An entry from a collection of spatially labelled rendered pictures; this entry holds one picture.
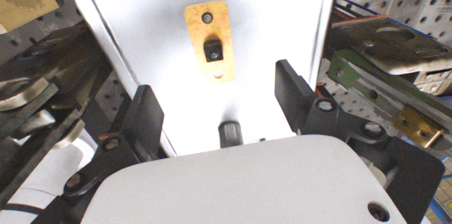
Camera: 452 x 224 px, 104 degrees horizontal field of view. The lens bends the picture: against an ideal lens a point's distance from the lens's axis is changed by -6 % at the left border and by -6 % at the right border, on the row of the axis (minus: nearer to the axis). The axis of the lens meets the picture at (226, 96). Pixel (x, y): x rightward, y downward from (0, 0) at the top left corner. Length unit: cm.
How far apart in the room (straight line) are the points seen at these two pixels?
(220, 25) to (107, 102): 56
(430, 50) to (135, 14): 29
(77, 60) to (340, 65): 28
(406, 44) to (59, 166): 74
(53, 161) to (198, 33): 57
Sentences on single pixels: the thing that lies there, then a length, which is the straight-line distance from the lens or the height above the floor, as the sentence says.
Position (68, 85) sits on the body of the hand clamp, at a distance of 21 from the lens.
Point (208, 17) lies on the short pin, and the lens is 18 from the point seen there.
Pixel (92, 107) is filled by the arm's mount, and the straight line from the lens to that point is 69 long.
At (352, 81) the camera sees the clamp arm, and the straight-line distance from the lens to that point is 25.
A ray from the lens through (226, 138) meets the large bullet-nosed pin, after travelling 24.
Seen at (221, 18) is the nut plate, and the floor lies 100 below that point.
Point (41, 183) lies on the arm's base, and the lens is 65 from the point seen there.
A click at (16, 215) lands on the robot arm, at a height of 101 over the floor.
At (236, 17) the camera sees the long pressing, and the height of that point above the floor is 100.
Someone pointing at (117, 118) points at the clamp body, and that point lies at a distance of 42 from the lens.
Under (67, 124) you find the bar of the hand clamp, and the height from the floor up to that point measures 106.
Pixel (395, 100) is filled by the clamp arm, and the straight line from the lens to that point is 22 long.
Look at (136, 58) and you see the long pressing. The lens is 21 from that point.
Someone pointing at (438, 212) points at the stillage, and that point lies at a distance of 266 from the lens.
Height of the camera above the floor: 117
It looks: 50 degrees down
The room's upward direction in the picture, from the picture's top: 171 degrees clockwise
